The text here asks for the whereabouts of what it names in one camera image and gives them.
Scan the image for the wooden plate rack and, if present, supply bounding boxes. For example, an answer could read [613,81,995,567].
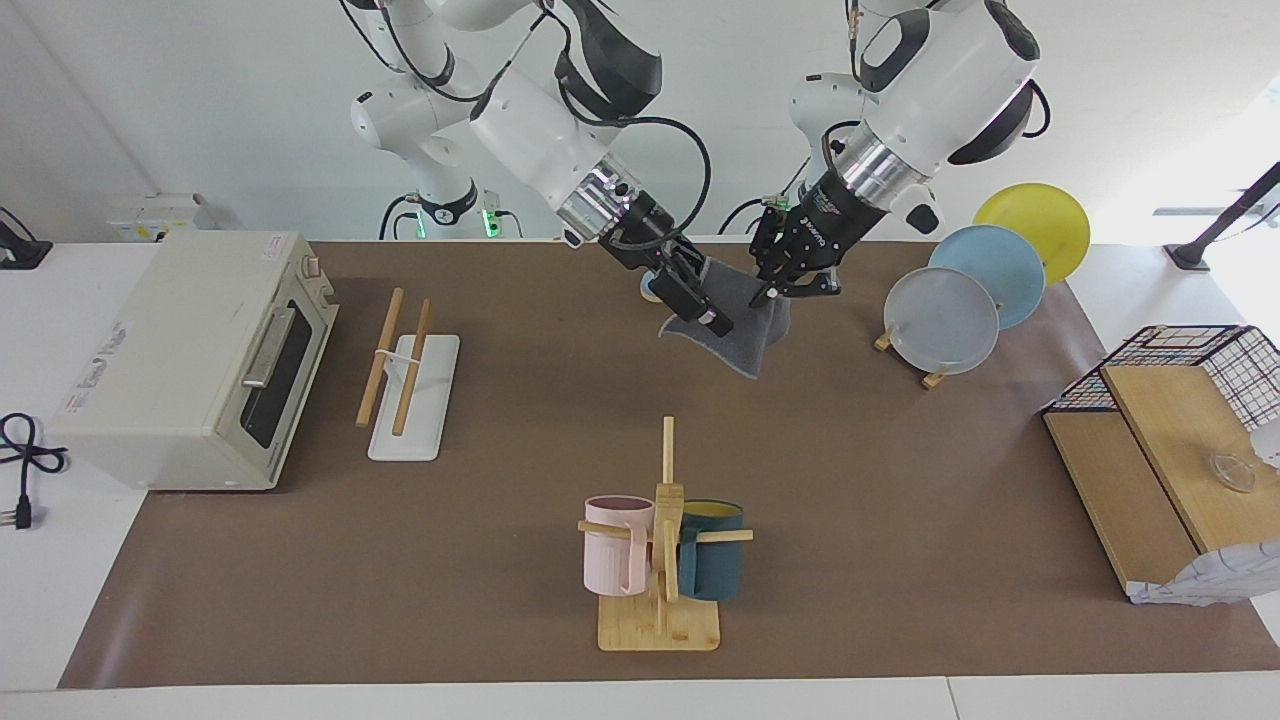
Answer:
[874,325,951,390]

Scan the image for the black base cable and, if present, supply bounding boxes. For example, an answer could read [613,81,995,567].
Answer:
[378,190,421,241]
[718,150,813,236]

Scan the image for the black stand leg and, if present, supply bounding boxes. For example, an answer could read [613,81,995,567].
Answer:
[1165,160,1280,271]

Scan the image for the white box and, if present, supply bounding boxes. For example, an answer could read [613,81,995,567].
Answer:
[105,193,216,243]

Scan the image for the black power cable with plug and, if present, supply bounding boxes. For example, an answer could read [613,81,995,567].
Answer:
[0,412,69,531]

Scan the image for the grey plate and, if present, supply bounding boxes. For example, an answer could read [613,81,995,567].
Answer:
[884,267,1001,376]

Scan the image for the black wire basket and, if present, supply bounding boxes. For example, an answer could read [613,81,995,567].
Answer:
[1040,324,1280,433]

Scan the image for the pink mug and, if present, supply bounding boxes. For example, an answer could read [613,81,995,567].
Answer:
[583,495,656,598]

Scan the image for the yellow plate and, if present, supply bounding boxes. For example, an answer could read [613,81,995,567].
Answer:
[973,182,1092,286]

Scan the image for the black clamp base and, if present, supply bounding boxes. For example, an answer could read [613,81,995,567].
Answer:
[0,205,53,271]

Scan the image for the white towel rack wooden bars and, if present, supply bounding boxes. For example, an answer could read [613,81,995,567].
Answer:
[355,287,461,463]

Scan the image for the beige toaster oven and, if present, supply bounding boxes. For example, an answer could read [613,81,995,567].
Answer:
[45,232,341,493]

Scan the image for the purple and grey towel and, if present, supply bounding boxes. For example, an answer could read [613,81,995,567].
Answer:
[657,255,793,379]

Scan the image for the brown table mat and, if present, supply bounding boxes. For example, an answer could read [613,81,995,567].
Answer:
[57,240,1280,689]

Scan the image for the light blue plate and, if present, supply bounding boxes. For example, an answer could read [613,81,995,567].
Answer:
[928,225,1047,331]

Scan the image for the wooden mug tree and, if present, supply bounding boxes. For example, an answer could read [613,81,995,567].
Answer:
[577,416,754,653]

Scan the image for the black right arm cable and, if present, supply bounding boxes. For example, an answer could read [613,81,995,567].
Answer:
[600,115,713,251]

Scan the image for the dark teal mug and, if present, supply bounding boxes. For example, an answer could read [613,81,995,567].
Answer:
[677,500,746,602]

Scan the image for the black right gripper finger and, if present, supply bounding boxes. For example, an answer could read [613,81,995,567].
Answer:
[690,262,734,338]
[660,275,716,326]

